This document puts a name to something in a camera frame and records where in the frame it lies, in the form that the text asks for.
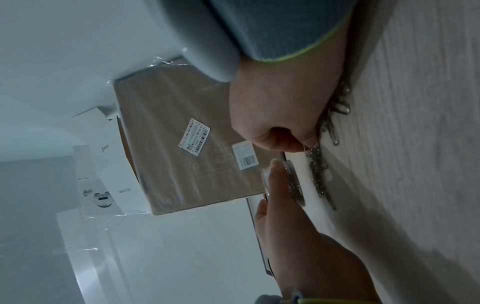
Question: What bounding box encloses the person's right hand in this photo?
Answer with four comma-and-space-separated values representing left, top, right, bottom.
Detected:
229, 11, 357, 154

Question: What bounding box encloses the person's left hand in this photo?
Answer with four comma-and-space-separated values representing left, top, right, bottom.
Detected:
253, 158, 383, 304

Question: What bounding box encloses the clear plastic paper clip box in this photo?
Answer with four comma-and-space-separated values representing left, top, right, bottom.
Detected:
261, 160, 307, 207

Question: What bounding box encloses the person's left forearm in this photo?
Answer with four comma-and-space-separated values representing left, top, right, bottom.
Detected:
255, 290, 378, 304

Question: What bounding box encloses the pile of metal paper clips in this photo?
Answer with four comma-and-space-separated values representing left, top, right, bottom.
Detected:
304, 76, 354, 212

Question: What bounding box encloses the brown plastic-wrapped cardboard box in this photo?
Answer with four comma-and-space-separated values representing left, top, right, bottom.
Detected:
111, 58, 287, 216

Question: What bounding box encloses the large white flat box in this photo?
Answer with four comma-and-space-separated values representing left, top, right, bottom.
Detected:
55, 199, 280, 304

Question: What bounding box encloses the white printed product box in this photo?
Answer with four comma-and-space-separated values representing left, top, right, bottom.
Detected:
72, 106, 152, 220

